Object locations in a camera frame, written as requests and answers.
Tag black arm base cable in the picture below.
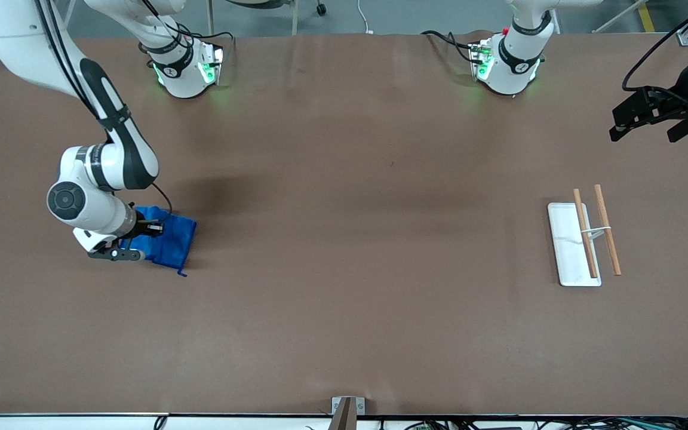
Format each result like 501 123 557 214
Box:
420 30 482 65
138 30 235 60

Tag white slanted pole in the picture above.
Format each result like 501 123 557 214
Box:
594 0 649 33

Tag thin white cable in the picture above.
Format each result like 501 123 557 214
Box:
357 0 376 34

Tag blue microfibre towel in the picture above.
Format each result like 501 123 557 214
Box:
118 205 198 278

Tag black right arm base cable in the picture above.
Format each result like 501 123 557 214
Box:
138 30 235 60

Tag white towel rack wooden bars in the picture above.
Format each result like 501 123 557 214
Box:
547 184 623 288

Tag black left arm base cable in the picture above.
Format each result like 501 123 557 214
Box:
420 30 482 65

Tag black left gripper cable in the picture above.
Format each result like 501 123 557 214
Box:
621 0 688 111

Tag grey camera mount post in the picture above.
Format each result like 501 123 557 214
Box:
328 396 367 430

